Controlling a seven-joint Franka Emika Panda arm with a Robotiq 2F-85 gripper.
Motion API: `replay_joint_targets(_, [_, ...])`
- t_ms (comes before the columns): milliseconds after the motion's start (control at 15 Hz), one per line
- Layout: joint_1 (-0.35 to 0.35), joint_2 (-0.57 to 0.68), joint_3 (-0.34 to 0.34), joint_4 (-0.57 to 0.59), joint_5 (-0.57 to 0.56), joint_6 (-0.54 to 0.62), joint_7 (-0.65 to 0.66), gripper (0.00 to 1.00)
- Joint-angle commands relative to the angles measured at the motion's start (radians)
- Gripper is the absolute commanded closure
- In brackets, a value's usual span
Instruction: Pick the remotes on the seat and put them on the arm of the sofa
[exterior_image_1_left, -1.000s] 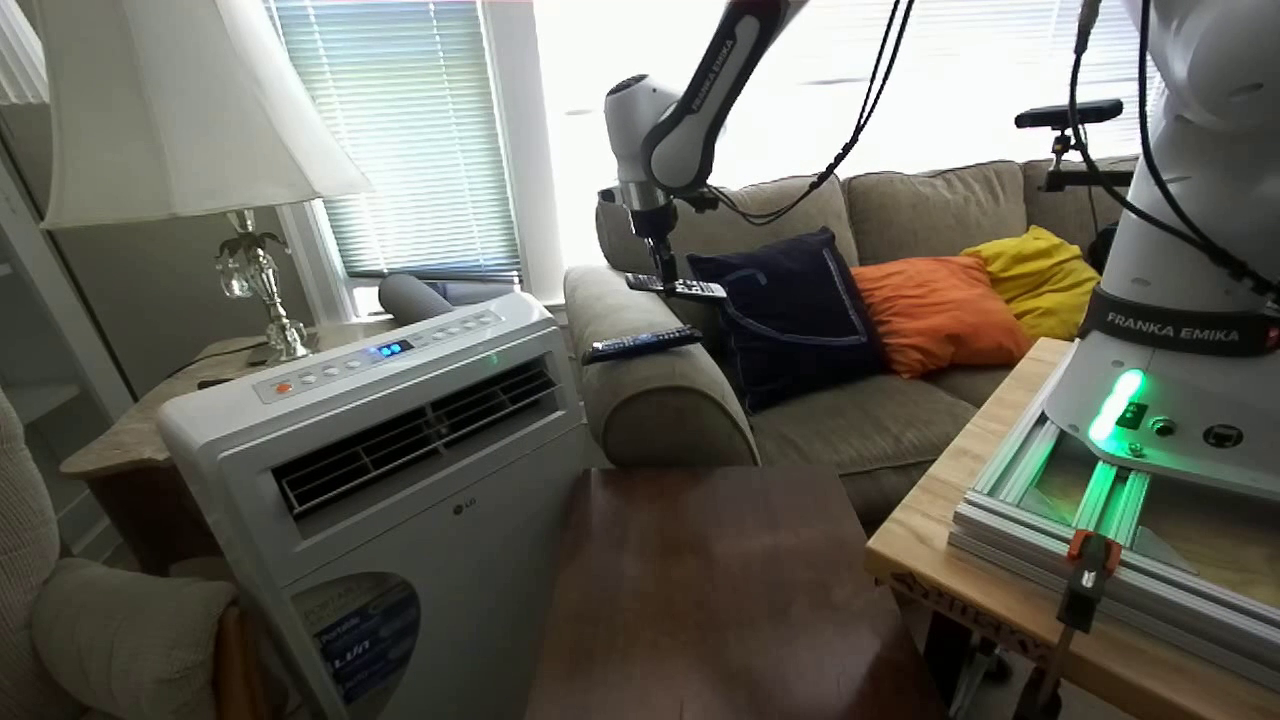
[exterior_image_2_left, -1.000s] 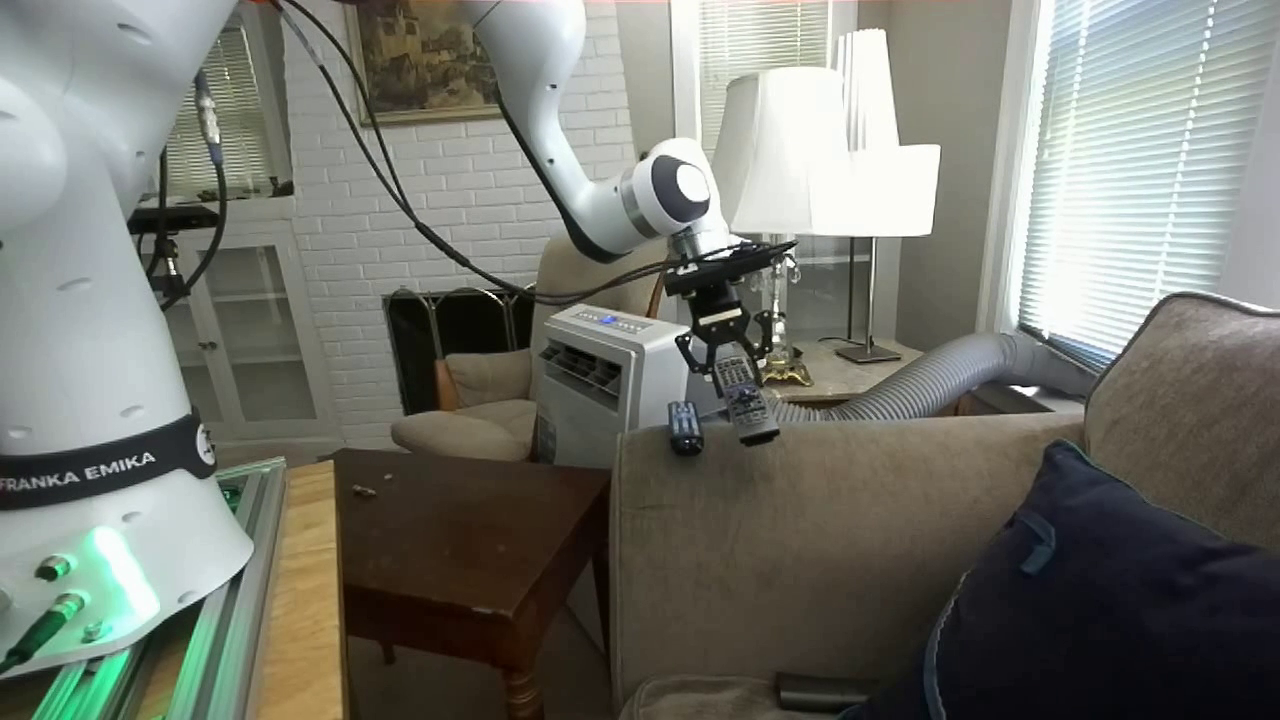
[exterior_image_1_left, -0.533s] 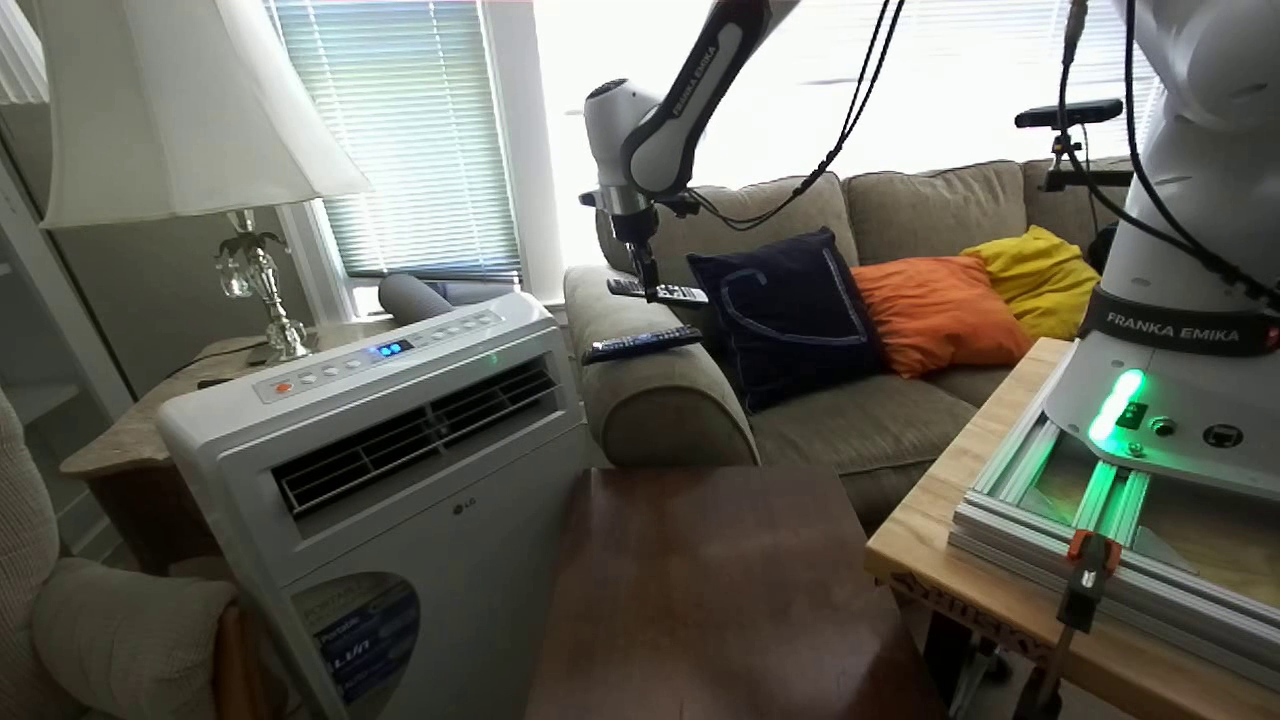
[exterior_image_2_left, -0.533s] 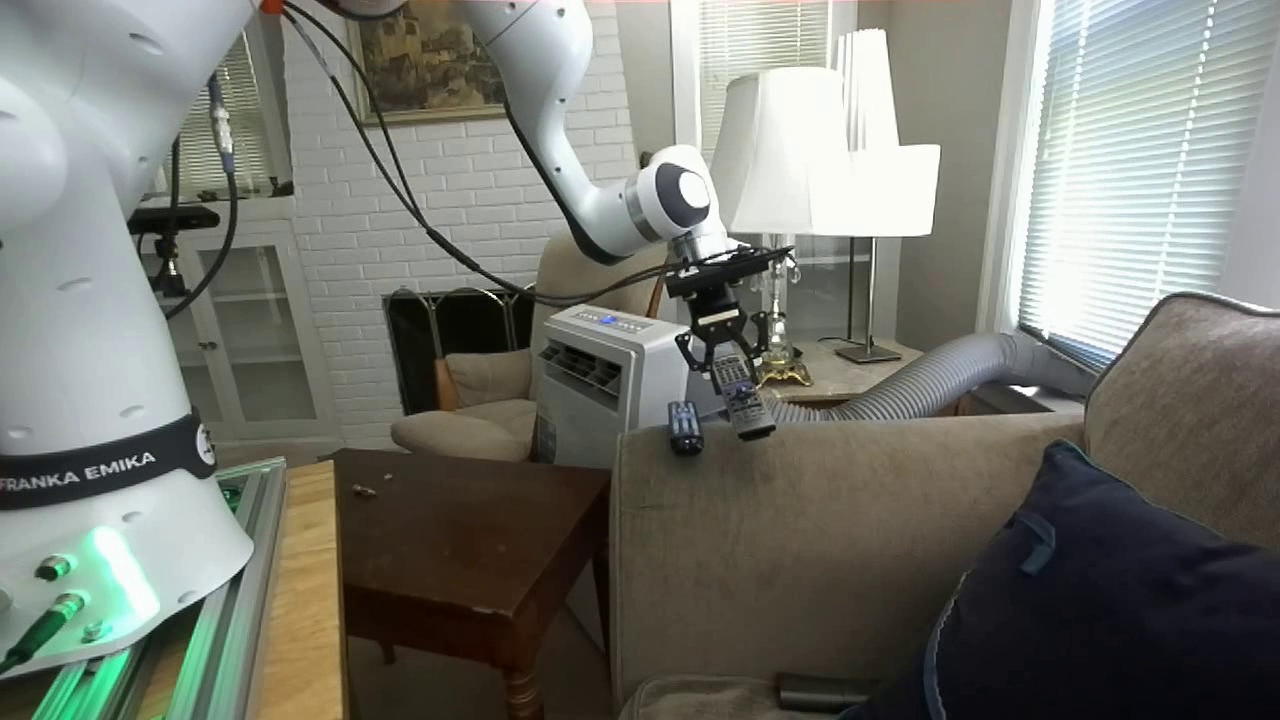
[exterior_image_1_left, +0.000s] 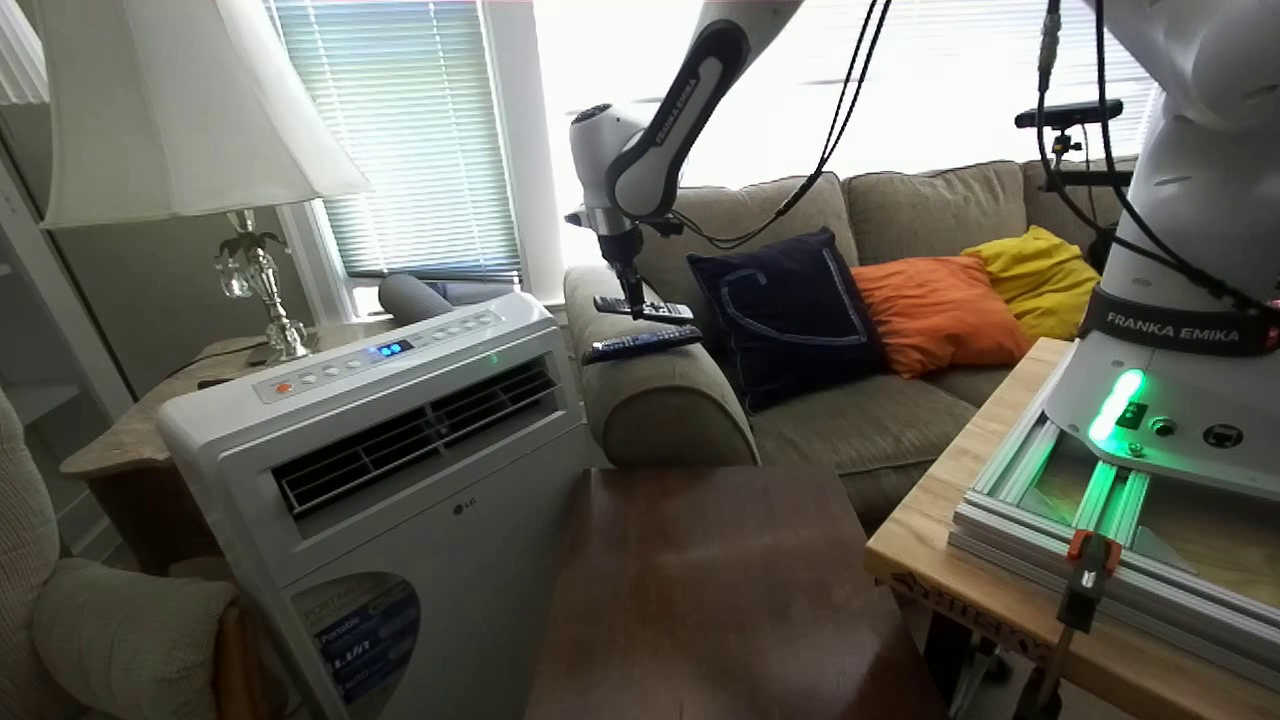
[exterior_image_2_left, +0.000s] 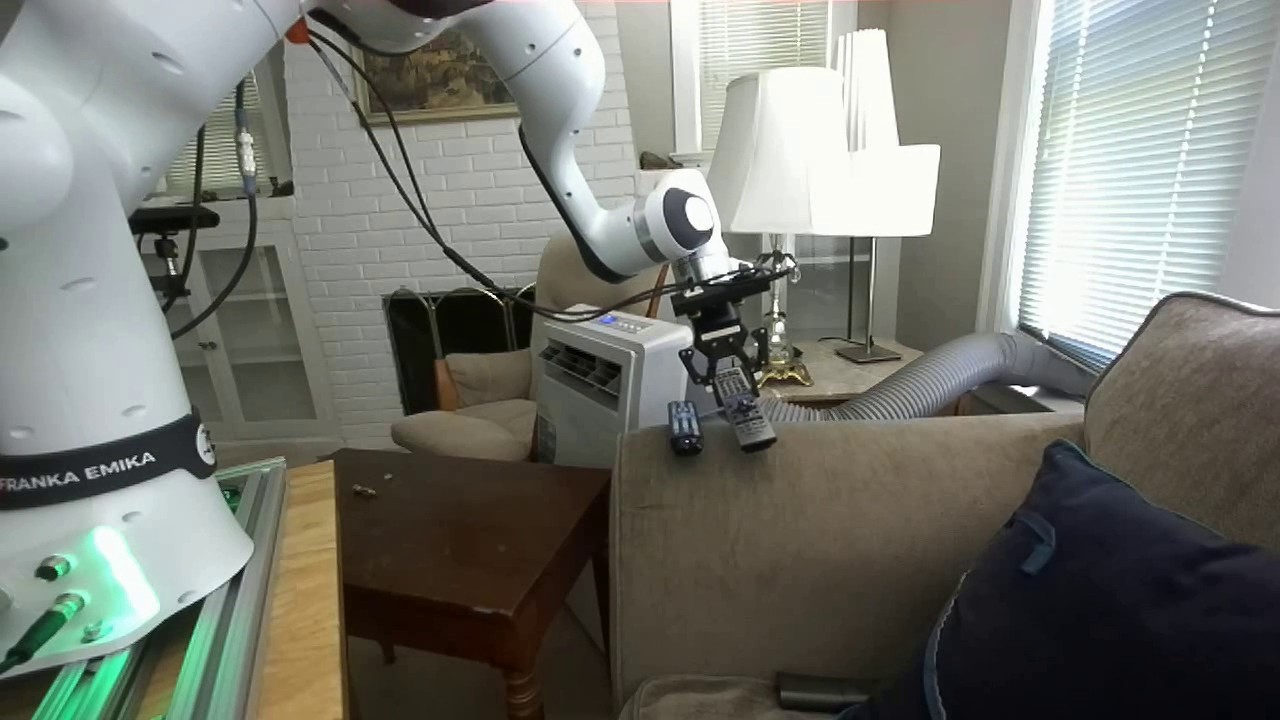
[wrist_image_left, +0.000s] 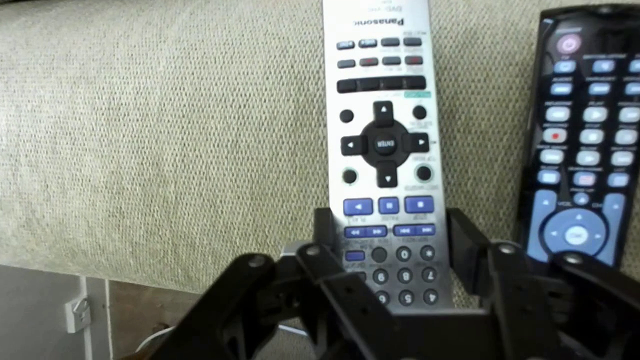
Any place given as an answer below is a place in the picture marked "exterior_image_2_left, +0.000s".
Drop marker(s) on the black fireplace screen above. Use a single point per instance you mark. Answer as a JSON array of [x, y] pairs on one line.
[[427, 347]]

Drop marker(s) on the light wood robot table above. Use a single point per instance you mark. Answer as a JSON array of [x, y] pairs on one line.
[[300, 603]]

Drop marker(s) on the white portable air conditioner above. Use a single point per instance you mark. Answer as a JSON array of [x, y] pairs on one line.
[[600, 387]]

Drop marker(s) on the thin pole lamp white shade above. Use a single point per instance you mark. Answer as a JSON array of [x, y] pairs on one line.
[[884, 162]]

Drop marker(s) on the white window blind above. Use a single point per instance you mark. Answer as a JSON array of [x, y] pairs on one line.
[[1146, 162]]

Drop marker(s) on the small metal bits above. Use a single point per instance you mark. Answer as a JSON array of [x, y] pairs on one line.
[[362, 491]]

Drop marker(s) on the navy blue pillow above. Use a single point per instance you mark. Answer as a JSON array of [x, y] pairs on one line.
[[1106, 603]]

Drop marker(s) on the beige armchair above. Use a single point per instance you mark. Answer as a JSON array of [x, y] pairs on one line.
[[460, 426]]

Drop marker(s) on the beige fabric sofa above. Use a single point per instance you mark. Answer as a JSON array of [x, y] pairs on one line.
[[826, 561]]

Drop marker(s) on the dark wooden side table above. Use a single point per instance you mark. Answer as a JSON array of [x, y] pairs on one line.
[[455, 532]]

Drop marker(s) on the white glass door cabinet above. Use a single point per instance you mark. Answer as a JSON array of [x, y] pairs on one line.
[[255, 373]]

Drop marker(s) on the crystal stem lamp white shade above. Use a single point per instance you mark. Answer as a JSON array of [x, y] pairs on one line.
[[780, 162]]

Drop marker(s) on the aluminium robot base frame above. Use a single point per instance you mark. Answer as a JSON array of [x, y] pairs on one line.
[[244, 585]]

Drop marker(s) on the wooden lamp end table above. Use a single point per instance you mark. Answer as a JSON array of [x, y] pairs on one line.
[[826, 373]]

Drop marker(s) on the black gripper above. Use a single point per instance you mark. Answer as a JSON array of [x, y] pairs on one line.
[[722, 330]]

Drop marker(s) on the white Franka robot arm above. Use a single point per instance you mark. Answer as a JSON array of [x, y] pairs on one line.
[[560, 121]]

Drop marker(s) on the framed wall picture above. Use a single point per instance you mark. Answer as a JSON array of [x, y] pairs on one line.
[[432, 84]]

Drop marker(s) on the black camera on mount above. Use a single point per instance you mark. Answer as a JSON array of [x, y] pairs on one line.
[[166, 241]]

